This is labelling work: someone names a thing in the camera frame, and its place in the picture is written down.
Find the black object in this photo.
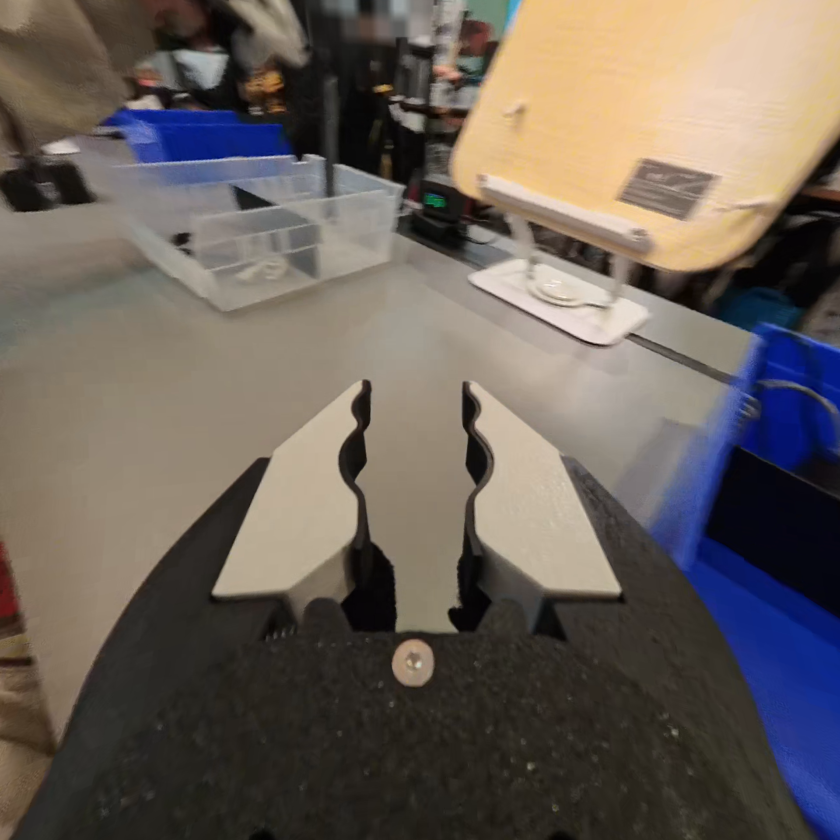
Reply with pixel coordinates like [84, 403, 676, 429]
[0, 157, 96, 212]

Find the wooden book stand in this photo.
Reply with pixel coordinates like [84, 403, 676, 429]
[449, 0, 840, 347]

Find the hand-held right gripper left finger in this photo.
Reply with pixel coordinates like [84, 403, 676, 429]
[211, 379, 374, 621]

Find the clear plastic organizer box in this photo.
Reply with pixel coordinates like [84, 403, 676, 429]
[98, 154, 406, 312]

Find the grey cable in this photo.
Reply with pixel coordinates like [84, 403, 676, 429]
[742, 379, 840, 460]

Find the red beige cloth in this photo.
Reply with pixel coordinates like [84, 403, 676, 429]
[0, 538, 56, 762]

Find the black charger with green display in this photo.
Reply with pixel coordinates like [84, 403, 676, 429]
[410, 177, 473, 247]

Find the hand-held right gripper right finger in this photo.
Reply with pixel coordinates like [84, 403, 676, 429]
[461, 381, 623, 636]

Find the blue plastic bin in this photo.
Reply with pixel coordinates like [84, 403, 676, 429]
[105, 108, 293, 165]
[650, 322, 840, 840]

